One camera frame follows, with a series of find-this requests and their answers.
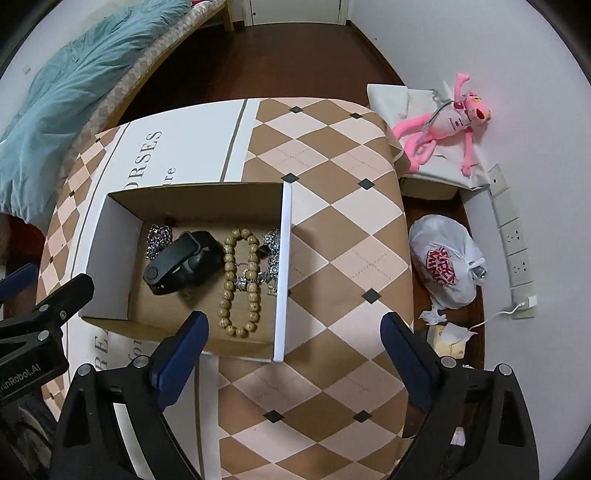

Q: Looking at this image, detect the white door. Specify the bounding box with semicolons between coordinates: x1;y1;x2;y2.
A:
242;0;349;26

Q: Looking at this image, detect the thick silver chain bracelet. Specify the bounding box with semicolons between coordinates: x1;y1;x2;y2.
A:
147;224;174;259

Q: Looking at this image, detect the tissue pack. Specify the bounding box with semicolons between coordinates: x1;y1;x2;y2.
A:
427;323;474;358

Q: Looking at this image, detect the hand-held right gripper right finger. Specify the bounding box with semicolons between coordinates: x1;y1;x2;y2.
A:
379;312;540;480

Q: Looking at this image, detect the wooden bead bracelet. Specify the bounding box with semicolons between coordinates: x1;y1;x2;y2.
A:
217;227;262;337

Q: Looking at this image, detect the bed with patterned mattress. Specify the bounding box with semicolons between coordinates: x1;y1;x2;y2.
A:
0;0;232;222

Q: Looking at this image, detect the white plastic bag red print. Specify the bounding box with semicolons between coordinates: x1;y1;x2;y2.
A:
409;215;488;311

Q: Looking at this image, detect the thin silver bracelet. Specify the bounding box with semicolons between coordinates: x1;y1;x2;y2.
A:
261;226;282;296

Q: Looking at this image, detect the white charger with cable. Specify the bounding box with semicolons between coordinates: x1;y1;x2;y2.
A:
464;295;539;333

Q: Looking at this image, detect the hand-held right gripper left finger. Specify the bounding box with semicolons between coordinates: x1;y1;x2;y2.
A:
48;311;208;480

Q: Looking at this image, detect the black fitness band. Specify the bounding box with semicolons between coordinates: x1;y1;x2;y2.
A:
143;230;225;296

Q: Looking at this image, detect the pink plush toy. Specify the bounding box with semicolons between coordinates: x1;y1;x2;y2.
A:
392;72;492;178

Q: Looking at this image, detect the cardboard box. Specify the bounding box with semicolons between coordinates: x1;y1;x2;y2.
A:
78;181;294;363

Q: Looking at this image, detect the row of wall outlets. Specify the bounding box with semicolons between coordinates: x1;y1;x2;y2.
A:
487;164;539;319

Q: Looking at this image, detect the light blue duvet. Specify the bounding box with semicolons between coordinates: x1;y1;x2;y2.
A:
0;0;192;222

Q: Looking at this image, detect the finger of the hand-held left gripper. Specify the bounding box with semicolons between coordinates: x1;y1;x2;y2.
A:
0;273;94;352
0;263;38;301

